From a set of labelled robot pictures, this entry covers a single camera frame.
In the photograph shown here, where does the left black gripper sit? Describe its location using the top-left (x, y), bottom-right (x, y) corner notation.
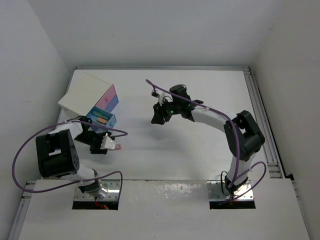
top-left (74, 131), bottom-right (110, 154)

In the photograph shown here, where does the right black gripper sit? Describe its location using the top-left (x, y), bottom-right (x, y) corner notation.
top-left (151, 97), bottom-right (181, 125)

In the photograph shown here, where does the light blue small drawer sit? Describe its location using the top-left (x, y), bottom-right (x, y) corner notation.
top-left (86, 106), bottom-right (117, 128)

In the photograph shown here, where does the pink correction tape case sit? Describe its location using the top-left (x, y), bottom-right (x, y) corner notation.
top-left (114, 144), bottom-right (122, 151)

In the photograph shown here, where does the pink drawer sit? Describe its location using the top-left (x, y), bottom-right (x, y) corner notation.
top-left (95, 84), bottom-right (116, 109)

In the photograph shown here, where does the green correction tape case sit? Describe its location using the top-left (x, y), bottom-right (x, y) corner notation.
top-left (92, 111), bottom-right (108, 119)

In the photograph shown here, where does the purple-blue drawer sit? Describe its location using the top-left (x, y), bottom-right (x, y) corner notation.
top-left (105, 94), bottom-right (119, 113)

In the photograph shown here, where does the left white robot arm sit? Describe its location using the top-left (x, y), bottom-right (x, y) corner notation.
top-left (35, 116), bottom-right (116, 200)

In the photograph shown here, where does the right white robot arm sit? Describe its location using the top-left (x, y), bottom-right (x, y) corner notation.
top-left (146, 80), bottom-right (265, 195)

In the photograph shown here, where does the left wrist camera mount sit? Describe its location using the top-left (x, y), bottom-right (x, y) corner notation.
top-left (100, 134), bottom-right (117, 150)

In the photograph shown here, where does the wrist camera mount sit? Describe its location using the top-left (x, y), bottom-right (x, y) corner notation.
top-left (151, 90), bottom-right (168, 106)
top-left (100, 134), bottom-right (117, 150)

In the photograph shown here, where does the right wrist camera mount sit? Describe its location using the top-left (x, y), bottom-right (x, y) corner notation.
top-left (151, 90), bottom-right (168, 106)

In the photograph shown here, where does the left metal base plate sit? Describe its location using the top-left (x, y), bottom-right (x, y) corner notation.
top-left (74, 179), bottom-right (121, 202)

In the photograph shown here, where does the metal base plate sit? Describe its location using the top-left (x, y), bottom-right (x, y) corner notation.
top-left (207, 180), bottom-right (254, 202)
top-left (74, 179), bottom-right (121, 202)

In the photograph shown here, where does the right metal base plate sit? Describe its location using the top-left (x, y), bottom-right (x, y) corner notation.
top-left (207, 180), bottom-right (254, 202)

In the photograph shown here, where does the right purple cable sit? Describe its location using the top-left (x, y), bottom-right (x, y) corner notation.
top-left (145, 79), bottom-right (267, 201)

